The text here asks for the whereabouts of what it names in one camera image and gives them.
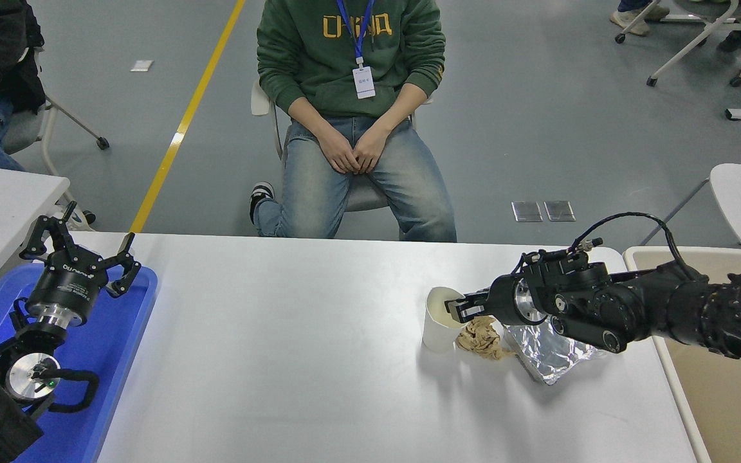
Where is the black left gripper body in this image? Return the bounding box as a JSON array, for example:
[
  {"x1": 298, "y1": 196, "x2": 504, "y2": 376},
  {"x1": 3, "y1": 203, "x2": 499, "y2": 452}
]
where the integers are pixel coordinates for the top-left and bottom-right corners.
[{"x1": 26, "y1": 250, "x2": 109, "y2": 318}]

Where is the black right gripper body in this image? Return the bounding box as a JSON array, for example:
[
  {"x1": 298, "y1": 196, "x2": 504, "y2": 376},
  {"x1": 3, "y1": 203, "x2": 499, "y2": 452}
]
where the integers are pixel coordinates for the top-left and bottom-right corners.
[{"x1": 489, "y1": 275, "x2": 527, "y2": 326}]

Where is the tan paper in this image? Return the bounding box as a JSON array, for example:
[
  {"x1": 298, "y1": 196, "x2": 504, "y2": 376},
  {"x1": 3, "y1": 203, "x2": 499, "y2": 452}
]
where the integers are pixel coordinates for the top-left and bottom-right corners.
[{"x1": 455, "y1": 315, "x2": 516, "y2": 361}]

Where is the white paper cup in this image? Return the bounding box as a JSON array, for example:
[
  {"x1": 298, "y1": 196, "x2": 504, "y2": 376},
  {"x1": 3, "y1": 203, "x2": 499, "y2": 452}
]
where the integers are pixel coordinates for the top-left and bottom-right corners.
[{"x1": 422, "y1": 286, "x2": 468, "y2": 353}]

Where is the foil tray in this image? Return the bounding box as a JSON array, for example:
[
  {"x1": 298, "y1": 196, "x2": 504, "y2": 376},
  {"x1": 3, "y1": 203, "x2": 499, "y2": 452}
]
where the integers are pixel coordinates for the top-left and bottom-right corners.
[{"x1": 502, "y1": 322, "x2": 609, "y2": 385}]

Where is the person's left hand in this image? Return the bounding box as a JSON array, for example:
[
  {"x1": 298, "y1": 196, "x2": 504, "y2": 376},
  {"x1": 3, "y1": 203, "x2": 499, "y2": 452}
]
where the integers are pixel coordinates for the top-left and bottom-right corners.
[{"x1": 352, "y1": 125, "x2": 391, "y2": 175}]

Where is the person's right hand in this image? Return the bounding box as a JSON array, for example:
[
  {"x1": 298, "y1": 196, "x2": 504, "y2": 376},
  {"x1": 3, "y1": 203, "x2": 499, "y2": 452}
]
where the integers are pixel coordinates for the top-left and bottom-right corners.
[{"x1": 315, "y1": 127, "x2": 356, "y2": 175}]

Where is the blue plastic tray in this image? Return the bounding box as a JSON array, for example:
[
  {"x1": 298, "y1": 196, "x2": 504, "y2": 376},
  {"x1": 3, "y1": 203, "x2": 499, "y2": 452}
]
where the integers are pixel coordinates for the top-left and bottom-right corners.
[{"x1": 0, "y1": 262, "x2": 158, "y2": 463}]

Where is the white wheeled chair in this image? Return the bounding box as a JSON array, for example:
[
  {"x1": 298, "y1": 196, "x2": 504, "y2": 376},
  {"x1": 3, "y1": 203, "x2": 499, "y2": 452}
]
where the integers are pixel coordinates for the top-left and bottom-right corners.
[
  {"x1": 0, "y1": 46, "x2": 111, "y2": 227},
  {"x1": 250, "y1": 78, "x2": 435, "y2": 213},
  {"x1": 615, "y1": 0, "x2": 741, "y2": 87}
]

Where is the large pale bin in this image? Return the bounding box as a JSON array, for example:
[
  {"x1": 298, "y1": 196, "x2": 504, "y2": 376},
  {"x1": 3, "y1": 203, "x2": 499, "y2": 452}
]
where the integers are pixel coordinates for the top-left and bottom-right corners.
[{"x1": 623, "y1": 246, "x2": 741, "y2": 463}]

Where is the white badge on blue lanyard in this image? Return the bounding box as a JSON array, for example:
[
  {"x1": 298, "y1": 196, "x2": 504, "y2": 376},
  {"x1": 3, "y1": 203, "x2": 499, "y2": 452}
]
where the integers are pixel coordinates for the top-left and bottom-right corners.
[{"x1": 336, "y1": 0, "x2": 376, "y2": 100}]

